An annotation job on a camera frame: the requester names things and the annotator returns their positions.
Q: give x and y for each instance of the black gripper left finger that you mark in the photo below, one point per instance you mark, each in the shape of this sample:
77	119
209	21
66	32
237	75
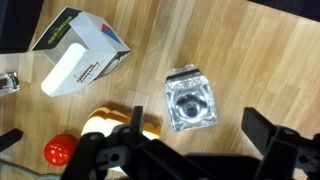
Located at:
137	117

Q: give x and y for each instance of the toy bread slice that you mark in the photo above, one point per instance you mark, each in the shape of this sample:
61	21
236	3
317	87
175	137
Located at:
106	120

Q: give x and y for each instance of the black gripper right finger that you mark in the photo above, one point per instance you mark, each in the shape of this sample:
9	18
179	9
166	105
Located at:
260	128

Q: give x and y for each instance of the white cardboard carton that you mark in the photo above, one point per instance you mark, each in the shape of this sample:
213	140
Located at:
83	50

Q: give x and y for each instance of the red toy tomato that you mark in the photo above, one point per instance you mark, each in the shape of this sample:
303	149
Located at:
60	150

